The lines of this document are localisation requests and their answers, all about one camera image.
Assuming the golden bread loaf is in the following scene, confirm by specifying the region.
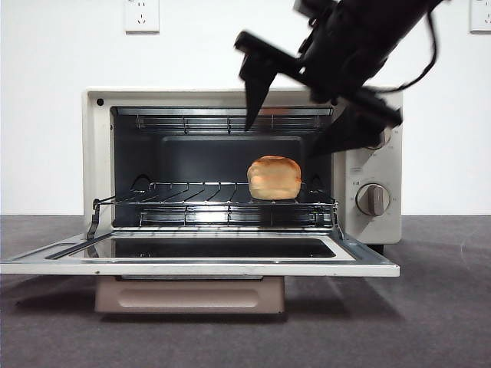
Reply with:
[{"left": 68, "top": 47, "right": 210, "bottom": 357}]
[{"left": 245, "top": 154, "right": 303, "bottom": 202}]

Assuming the glass oven door brown handle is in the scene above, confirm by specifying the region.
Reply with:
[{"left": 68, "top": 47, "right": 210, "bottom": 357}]
[{"left": 0, "top": 228, "right": 401, "bottom": 316}]

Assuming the cream Toshiba toaster oven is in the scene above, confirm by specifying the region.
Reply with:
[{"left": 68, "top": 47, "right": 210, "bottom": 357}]
[{"left": 81, "top": 86, "right": 404, "bottom": 255}]

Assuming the cream timer knob brown grip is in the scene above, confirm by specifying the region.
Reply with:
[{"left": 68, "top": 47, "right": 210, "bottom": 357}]
[{"left": 354, "top": 182, "right": 392, "bottom": 217}]

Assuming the metal wire oven rack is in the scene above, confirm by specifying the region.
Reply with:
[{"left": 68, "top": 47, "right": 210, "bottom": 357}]
[{"left": 93, "top": 181, "right": 339, "bottom": 207}]

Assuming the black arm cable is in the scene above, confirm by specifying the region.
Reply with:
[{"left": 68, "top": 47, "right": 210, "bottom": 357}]
[{"left": 374, "top": 7, "right": 440, "bottom": 95}]

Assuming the white wall socket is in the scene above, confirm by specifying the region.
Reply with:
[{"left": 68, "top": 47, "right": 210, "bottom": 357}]
[
  {"left": 123, "top": 0, "right": 160, "bottom": 35},
  {"left": 469, "top": 0, "right": 491, "bottom": 35}
]

